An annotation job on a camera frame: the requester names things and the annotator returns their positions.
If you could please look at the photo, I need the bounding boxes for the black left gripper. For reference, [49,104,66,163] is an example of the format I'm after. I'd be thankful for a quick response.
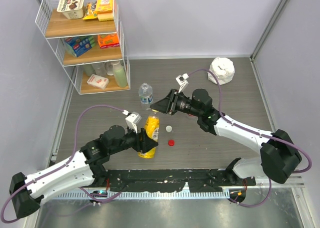
[109,123,158,155]

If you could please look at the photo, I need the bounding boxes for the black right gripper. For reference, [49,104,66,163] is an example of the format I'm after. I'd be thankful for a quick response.
[150,89,202,117]

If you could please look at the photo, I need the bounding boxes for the yellow juice bottle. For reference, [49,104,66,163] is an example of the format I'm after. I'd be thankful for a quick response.
[138,110,160,159]

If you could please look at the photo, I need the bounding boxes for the white bottle cap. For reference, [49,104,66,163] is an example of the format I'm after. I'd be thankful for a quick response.
[165,125,173,132]

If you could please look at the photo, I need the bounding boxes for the clear bottle blue white label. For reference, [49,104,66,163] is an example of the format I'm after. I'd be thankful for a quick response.
[138,83,153,110]

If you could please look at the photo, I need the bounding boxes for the red bottle cap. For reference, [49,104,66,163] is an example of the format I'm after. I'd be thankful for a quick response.
[168,139,175,146]

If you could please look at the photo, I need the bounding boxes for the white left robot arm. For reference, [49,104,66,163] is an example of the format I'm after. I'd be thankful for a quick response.
[9,125,158,219]

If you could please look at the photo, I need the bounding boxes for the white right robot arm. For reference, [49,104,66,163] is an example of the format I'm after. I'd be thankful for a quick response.
[150,89,302,185]

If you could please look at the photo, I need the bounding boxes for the green drink bottle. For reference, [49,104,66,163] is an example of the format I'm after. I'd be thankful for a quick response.
[111,61,128,88]

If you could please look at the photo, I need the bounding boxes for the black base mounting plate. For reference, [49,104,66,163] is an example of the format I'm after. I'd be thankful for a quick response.
[102,169,256,193]

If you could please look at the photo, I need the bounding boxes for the white pink tissue pack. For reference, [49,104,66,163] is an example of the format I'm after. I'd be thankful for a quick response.
[87,74,110,90]

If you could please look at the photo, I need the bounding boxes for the clear bottles on bottom shelf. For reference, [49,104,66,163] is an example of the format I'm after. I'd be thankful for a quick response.
[82,62,114,77]

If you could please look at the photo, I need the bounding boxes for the orange snack box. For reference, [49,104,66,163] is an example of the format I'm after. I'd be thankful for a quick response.
[97,34,120,49]

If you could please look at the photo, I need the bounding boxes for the blue green box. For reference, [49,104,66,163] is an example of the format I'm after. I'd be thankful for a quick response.
[63,36,96,58]

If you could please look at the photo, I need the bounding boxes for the yellow orange cracker box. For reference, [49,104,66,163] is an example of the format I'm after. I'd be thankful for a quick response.
[94,0,114,22]

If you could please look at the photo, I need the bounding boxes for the yellow snack bag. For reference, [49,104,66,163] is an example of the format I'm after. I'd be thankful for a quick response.
[83,2,98,20]

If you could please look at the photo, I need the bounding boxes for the white yogurt tub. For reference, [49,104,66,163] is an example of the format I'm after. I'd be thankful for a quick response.
[56,0,85,20]

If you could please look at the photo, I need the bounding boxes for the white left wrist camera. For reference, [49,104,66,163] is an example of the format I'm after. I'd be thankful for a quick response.
[122,110,141,133]

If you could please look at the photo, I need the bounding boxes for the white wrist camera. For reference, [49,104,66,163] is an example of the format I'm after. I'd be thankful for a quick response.
[122,110,141,133]
[175,73,189,93]

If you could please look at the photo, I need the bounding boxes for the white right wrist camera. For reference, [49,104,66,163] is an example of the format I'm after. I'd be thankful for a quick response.
[175,73,189,93]

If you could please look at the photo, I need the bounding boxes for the white slotted cable duct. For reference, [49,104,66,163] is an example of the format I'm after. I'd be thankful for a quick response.
[54,189,230,200]

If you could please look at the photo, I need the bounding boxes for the white wire shelf rack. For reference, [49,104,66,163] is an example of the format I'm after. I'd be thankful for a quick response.
[35,0,131,95]

